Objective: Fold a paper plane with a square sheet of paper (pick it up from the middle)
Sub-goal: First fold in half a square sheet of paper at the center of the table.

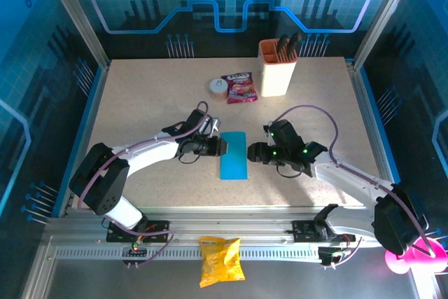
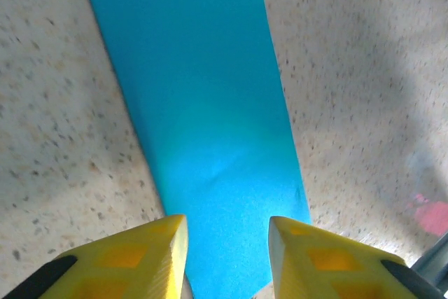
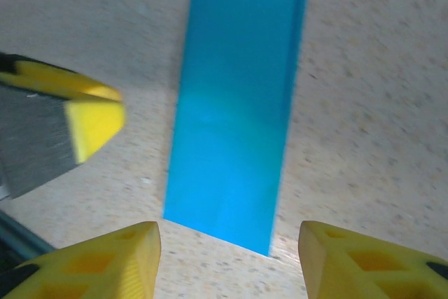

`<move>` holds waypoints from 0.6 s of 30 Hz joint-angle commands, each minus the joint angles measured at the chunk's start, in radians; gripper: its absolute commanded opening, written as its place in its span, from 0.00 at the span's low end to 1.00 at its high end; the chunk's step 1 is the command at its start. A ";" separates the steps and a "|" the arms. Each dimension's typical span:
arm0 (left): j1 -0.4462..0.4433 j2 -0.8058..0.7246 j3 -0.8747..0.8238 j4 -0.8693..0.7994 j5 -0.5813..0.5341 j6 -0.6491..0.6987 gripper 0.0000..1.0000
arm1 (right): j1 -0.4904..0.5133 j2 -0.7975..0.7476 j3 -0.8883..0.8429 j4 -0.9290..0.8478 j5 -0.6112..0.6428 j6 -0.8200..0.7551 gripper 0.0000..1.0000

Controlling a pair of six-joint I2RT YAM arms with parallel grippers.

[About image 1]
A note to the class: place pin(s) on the blue paper sheet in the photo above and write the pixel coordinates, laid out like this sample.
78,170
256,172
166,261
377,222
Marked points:
234,162

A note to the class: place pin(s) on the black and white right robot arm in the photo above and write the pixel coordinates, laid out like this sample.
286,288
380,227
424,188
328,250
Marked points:
350,180

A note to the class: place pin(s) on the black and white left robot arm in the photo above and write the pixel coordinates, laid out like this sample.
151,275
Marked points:
150,152

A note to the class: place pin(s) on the small pull-tab tin can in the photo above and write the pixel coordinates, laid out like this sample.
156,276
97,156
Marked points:
218,89

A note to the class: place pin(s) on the purple candy bag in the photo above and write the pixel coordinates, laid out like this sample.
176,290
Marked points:
239,89

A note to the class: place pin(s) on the beige knife block orange top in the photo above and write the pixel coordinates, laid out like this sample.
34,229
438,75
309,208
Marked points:
276,78

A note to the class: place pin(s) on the small black circuit board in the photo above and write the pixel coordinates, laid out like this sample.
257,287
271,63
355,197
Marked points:
134,250
330,256

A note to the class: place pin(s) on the yellow chips bag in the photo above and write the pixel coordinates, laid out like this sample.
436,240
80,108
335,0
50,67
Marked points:
220,264

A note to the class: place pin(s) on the pink plastic cup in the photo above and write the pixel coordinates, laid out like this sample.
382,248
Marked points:
439,260

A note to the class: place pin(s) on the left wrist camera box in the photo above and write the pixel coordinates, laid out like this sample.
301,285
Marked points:
214,125

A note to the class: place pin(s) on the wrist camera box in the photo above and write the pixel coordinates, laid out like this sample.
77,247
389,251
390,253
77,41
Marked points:
214,125
269,127

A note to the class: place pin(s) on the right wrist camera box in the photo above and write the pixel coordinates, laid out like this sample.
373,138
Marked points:
269,127

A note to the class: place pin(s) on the aluminium frame beam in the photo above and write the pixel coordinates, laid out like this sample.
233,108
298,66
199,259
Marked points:
227,223

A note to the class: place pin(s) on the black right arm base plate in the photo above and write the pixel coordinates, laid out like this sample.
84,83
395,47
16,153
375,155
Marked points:
304,230

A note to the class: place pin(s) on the aluminium side rail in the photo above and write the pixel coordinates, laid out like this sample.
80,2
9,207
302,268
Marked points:
364,103

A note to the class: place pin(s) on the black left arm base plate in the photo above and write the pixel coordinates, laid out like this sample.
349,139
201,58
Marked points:
157,230

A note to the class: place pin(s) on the aluminium frame post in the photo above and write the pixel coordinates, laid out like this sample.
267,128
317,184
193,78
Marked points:
385,15
77,15

